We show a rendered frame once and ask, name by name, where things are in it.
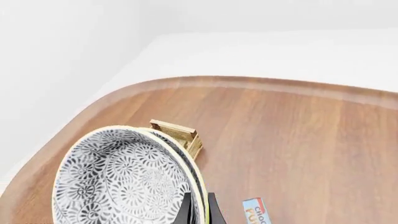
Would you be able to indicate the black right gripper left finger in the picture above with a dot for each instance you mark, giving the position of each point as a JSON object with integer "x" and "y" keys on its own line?
{"x": 185, "y": 212}

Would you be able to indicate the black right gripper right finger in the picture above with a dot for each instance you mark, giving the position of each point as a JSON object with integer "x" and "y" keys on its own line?
{"x": 214, "y": 213}

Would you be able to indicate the black white patterned bowl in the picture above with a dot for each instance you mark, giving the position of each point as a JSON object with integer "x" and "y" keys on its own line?
{"x": 198, "y": 180}
{"x": 124, "y": 177}

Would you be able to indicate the wooden slat tray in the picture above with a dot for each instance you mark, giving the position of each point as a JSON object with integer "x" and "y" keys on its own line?
{"x": 192, "y": 141}

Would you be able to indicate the printed food box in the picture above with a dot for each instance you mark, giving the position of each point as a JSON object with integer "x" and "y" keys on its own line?
{"x": 255, "y": 211}

